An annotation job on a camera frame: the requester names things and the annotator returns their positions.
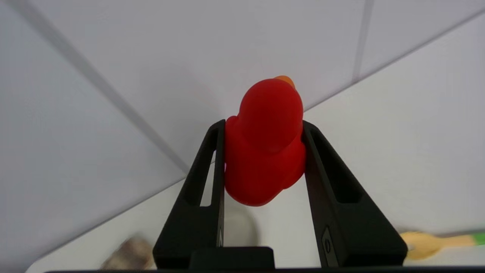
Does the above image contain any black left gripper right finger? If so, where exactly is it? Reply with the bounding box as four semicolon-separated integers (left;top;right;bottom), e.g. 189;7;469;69
302;121;408;268

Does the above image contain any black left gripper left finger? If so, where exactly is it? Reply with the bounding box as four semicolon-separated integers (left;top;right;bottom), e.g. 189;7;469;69
153;119;227;270

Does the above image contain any red rubber duck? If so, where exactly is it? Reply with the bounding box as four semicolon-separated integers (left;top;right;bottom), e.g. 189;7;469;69
224;75;307;207

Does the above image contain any cream puff with yellow filling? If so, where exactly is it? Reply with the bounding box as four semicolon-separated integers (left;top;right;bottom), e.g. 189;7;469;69
100;237;156;270

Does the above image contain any beige spoon with green handle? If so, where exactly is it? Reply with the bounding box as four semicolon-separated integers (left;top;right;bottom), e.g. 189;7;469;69
400;231;485;261

